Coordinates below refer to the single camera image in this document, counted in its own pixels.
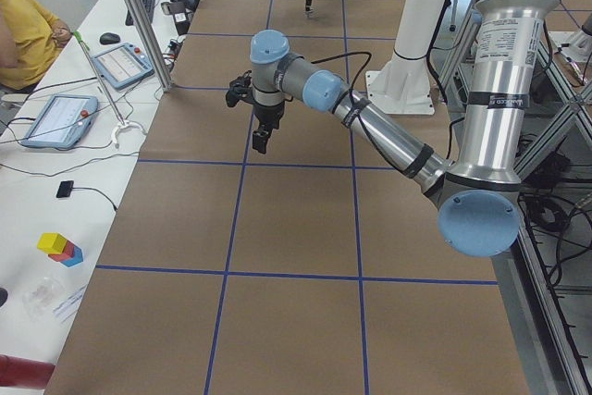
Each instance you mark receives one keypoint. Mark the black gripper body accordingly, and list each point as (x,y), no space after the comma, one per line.
(268,116)

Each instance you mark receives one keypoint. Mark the chrome tee valve fitting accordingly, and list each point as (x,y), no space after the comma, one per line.
(310,14)

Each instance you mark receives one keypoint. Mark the far teach pendant tablet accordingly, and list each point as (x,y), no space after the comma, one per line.
(123,64)

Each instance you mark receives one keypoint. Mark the teach pendant tablet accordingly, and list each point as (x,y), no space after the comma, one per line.
(123,64)
(63,121)

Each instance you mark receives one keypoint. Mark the black computer mouse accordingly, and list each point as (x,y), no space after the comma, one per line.
(109,38)

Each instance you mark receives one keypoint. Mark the near teach pendant tablet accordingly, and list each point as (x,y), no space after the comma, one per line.
(63,121)

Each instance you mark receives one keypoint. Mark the small black box sensor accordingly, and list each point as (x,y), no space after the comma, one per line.
(65,189)

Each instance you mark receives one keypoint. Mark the metal rod stand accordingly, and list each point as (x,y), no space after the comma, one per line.
(122,123)

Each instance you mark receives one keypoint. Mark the yellow red blue blocks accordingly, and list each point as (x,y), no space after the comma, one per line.
(60,249)

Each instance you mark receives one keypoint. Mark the person in yellow shirt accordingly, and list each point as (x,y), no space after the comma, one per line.
(32,38)

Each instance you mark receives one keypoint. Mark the clear plastic bag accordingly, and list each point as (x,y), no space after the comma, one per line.
(41,297)

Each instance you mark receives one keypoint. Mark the red cylinder bottle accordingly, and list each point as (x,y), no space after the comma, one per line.
(23,373)

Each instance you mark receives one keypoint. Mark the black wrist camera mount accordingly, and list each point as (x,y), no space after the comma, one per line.
(240,90)

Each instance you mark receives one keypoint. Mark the white pedestal column base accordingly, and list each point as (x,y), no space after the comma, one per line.
(402,86)

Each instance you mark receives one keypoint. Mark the aluminium frame post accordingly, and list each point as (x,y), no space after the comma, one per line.
(151,46)

